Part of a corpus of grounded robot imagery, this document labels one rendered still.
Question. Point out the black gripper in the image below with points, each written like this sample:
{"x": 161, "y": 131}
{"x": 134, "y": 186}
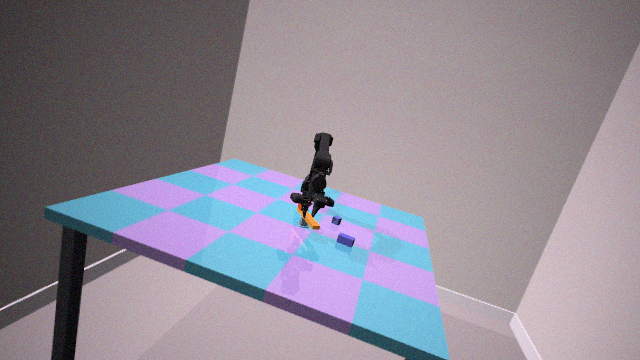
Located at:
{"x": 303, "y": 200}

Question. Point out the orange bar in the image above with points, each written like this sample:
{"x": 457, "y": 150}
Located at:
{"x": 308, "y": 218}

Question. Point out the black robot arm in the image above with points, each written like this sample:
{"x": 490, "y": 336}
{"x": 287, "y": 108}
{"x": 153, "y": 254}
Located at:
{"x": 317, "y": 176}

